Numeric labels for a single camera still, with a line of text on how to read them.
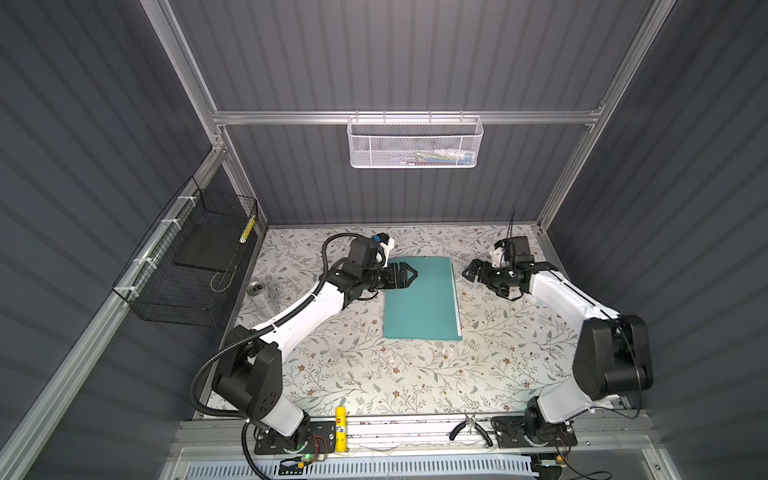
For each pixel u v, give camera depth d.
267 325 0.46
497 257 0.83
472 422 0.76
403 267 0.74
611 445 0.73
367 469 0.77
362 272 0.65
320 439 0.72
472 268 0.84
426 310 0.95
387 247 0.77
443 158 0.92
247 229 0.82
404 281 0.73
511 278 0.67
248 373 0.43
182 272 0.72
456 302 0.97
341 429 0.73
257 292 0.86
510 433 0.73
